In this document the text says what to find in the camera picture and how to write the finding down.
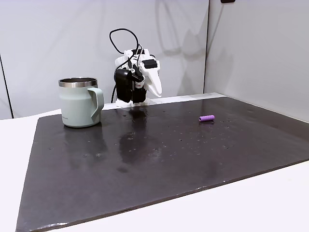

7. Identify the black table mat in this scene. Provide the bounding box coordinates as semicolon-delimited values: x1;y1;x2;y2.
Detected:
14;96;309;232

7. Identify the sage green steel-rimmed mug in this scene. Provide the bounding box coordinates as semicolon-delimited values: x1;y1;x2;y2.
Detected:
58;77;105;129

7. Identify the black camera box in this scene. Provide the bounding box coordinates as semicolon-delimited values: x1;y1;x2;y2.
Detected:
115;69;133;102

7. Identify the black camera cable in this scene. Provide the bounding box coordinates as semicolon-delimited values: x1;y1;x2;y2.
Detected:
109;29;145;71

